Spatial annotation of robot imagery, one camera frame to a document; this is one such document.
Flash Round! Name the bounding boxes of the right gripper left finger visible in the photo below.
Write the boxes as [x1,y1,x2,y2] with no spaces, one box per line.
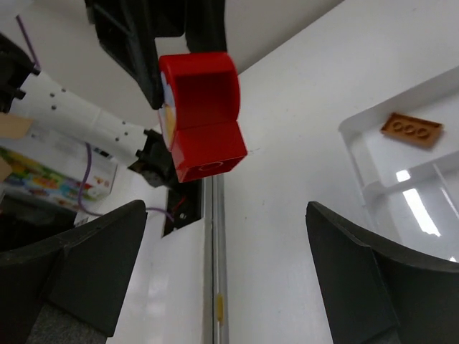
[1,200,147,343]

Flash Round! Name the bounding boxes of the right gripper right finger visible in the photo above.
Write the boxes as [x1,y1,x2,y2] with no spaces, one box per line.
[306,201,458,343]

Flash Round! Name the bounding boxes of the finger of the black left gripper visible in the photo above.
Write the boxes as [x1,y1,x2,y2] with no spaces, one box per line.
[85,0,186,110]

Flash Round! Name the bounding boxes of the red arched lego block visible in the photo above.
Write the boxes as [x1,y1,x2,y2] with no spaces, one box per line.
[158,52,247,183]

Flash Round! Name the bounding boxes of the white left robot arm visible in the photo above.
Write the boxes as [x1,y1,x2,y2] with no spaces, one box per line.
[1,1,186,188]

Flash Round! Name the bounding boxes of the colourful lego box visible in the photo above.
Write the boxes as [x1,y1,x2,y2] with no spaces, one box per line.
[1,148,118,211]

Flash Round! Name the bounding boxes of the white compartment tray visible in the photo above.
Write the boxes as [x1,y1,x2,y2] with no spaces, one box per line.
[339,68,458,262]

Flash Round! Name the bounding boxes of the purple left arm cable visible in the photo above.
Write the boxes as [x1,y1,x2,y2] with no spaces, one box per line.
[16,14,176,223]

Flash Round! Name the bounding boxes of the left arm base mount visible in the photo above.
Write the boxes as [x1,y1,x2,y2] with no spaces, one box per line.
[162,180,203,237]

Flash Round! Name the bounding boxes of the aluminium front rail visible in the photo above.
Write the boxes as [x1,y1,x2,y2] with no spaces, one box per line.
[202,175,230,344]

